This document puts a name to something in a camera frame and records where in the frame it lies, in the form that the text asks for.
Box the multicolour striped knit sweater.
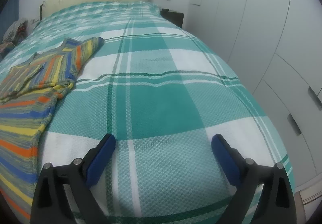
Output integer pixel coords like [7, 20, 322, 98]
[1, 37, 104, 223]

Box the pile of clothes by bed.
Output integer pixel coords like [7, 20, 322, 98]
[1, 18, 28, 60]

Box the teal white plaid bedspread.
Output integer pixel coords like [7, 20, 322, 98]
[1, 2, 294, 223]

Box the white wardrobe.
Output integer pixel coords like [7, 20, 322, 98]
[186, 0, 321, 190]

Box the blue grey curtain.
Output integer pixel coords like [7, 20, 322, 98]
[0, 0, 19, 43]

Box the dark bedside table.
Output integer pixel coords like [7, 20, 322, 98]
[160, 8, 184, 28]

